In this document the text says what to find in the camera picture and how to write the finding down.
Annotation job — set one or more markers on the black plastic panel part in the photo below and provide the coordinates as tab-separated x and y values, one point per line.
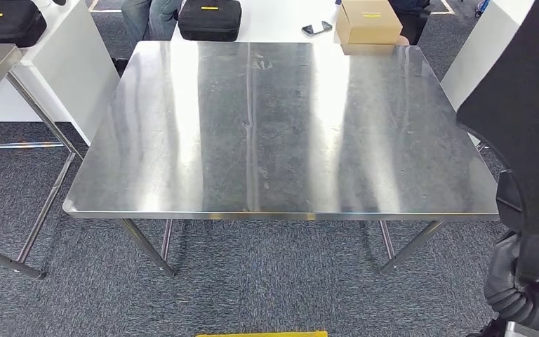
530	116

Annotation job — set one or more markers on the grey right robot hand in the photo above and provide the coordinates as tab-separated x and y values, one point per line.
502	288

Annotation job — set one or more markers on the black zippered case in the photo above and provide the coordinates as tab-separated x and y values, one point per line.
4	25
209	21

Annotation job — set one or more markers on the stainless steel workbench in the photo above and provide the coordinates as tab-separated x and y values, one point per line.
274	139

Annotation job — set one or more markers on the person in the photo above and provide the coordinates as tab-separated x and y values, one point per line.
151	18
411	18

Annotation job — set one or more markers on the cardboard box yellow label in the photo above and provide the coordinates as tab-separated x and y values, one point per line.
367	25

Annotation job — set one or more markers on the black smartphone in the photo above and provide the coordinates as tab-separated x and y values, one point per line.
317	29

